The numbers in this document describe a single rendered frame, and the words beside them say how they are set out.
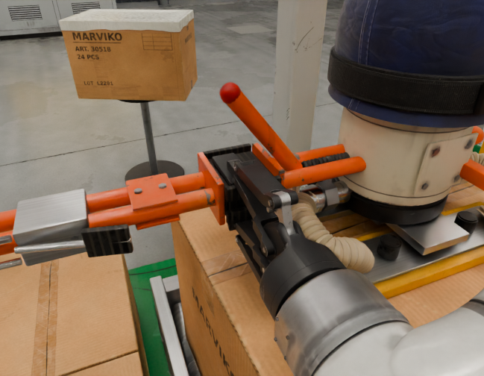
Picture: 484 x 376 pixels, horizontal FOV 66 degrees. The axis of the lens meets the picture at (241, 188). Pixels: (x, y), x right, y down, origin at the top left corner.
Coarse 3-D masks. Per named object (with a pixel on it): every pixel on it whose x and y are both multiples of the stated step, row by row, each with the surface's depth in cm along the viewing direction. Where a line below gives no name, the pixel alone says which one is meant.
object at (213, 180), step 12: (252, 144) 49; (204, 156) 46; (240, 156) 49; (252, 156) 49; (264, 156) 46; (204, 168) 45; (216, 168) 46; (276, 168) 44; (216, 180) 41; (216, 192) 42; (228, 192) 41; (216, 204) 43; (228, 204) 43; (240, 204) 43; (216, 216) 44; (228, 216) 43; (240, 216) 43
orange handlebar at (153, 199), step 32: (480, 128) 58; (352, 160) 49; (96, 192) 43; (128, 192) 42; (160, 192) 42; (192, 192) 43; (0, 224) 39; (96, 224) 39; (128, 224) 40; (160, 224) 42
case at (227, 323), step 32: (480, 192) 68; (192, 224) 60; (224, 224) 60; (352, 224) 60; (384, 224) 60; (192, 256) 57; (224, 256) 54; (192, 288) 63; (224, 288) 49; (256, 288) 49; (416, 288) 49; (448, 288) 49; (480, 288) 49; (192, 320) 71; (224, 320) 47; (256, 320) 45; (416, 320) 45; (192, 352) 82; (224, 352) 52; (256, 352) 41
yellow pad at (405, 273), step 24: (456, 216) 54; (480, 216) 58; (360, 240) 54; (384, 240) 49; (480, 240) 53; (384, 264) 49; (408, 264) 49; (432, 264) 50; (456, 264) 50; (384, 288) 46; (408, 288) 48
